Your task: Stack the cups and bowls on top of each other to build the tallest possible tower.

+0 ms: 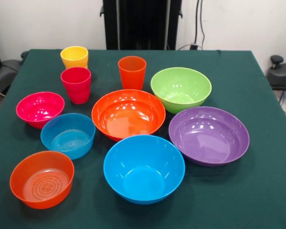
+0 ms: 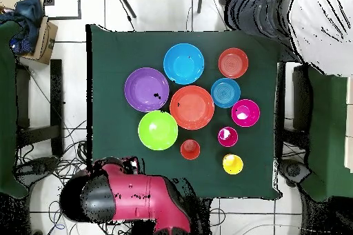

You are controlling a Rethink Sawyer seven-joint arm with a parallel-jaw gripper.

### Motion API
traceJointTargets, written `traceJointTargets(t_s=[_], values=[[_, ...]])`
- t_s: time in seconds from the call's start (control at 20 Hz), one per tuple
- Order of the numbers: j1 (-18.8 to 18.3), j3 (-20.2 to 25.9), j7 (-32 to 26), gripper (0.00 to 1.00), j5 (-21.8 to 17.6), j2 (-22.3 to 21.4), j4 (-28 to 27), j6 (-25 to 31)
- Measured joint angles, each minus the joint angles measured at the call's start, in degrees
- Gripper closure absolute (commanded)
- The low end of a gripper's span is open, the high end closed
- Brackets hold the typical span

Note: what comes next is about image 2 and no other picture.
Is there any large orange bowl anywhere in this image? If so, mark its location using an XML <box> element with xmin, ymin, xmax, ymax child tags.
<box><xmin>169</xmin><ymin>85</ymin><xmax>215</xmax><ymax>131</ymax></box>

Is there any green bowl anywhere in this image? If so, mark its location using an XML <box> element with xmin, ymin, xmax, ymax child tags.
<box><xmin>137</xmin><ymin>110</ymin><xmax>179</xmax><ymax>152</ymax></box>

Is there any small blue bowl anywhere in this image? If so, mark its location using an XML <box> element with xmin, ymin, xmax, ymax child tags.
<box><xmin>210</xmin><ymin>77</ymin><xmax>241</xmax><ymax>109</ymax></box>

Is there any pink bowl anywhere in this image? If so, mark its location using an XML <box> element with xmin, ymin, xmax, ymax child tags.
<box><xmin>230</xmin><ymin>99</ymin><xmax>261</xmax><ymax>128</ymax></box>

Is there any orange cup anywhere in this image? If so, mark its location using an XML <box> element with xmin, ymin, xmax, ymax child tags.
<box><xmin>179</xmin><ymin>139</ymin><xmax>201</xmax><ymax>161</ymax></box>

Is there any purple bowl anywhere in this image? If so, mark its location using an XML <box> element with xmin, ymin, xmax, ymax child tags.
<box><xmin>123</xmin><ymin>67</ymin><xmax>170</xmax><ymax>113</ymax></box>

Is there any large blue bowl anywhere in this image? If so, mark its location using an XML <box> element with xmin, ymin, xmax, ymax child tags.
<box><xmin>163</xmin><ymin>42</ymin><xmax>205</xmax><ymax>85</ymax></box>

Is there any pink cup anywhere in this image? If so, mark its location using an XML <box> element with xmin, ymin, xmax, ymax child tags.
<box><xmin>216</xmin><ymin>126</ymin><xmax>239</xmax><ymax>148</ymax></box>

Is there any yellow cup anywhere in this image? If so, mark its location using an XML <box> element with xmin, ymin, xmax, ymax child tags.
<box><xmin>222</xmin><ymin>153</ymin><xmax>244</xmax><ymax>176</ymax></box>

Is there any small orange bowl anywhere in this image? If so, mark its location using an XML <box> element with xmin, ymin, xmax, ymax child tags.
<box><xmin>218</xmin><ymin>47</ymin><xmax>250</xmax><ymax>79</ymax></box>

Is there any dark green tablecloth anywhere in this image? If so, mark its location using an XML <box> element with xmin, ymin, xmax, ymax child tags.
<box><xmin>85</xmin><ymin>23</ymin><xmax>283</xmax><ymax>201</ymax></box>

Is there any dark grey stand base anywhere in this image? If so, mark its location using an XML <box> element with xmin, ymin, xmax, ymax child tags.
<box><xmin>278</xmin><ymin>159</ymin><xmax>312</xmax><ymax>187</ymax></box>
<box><xmin>14</xmin><ymin>156</ymin><xmax>60</xmax><ymax>189</ymax></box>

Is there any person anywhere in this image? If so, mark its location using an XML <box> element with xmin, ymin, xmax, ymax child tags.
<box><xmin>219</xmin><ymin>0</ymin><xmax>304</xmax><ymax>63</ymax></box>

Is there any green covered side table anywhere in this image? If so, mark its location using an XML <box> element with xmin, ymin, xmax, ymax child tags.
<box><xmin>300</xmin><ymin>65</ymin><xmax>353</xmax><ymax>203</ymax></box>
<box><xmin>0</xmin><ymin>21</ymin><xmax>28</xmax><ymax>198</ymax></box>

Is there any blue cloth bundle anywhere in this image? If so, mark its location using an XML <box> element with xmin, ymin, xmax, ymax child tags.
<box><xmin>0</xmin><ymin>0</ymin><xmax>45</xmax><ymax>57</ymax></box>

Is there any tangle of cables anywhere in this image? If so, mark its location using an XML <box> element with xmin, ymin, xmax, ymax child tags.
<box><xmin>16</xmin><ymin>119</ymin><xmax>92</xmax><ymax>235</ymax></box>

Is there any black chair frame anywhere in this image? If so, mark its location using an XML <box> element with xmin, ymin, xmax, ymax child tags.
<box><xmin>275</xmin><ymin>61</ymin><xmax>310</xmax><ymax>159</ymax></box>
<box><xmin>14</xmin><ymin>59</ymin><xmax>64</xmax><ymax>159</ymax></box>

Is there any white board black frame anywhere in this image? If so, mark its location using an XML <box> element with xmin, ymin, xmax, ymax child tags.
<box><xmin>43</xmin><ymin>0</ymin><xmax>82</xmax><ymax>21</ymax></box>

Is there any blue cable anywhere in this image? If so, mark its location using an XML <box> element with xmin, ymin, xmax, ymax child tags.
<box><xmin>49</xmin><ymin>201</ymin><xmax>67</xmax><ymax>232</ymax></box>

